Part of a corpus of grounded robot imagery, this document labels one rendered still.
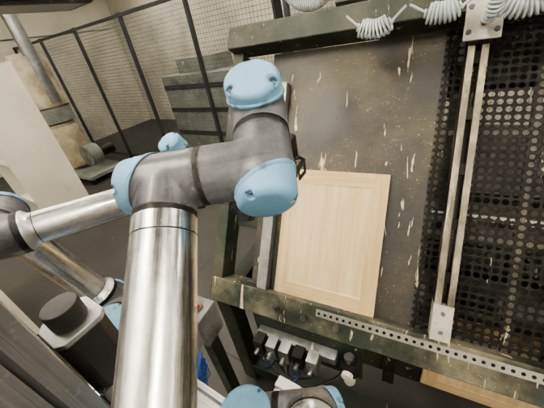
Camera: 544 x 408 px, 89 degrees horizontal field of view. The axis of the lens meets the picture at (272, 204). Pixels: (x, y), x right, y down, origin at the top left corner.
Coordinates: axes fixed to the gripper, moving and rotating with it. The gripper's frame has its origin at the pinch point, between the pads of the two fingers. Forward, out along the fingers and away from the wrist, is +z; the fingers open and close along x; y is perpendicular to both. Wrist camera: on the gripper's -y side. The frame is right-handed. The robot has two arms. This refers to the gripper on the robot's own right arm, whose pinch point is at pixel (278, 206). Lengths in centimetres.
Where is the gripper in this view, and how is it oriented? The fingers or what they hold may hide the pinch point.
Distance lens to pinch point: 65.2
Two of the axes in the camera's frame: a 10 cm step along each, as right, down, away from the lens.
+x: -7.7, -5.1, 3.8
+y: 6.2, -7.4, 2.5
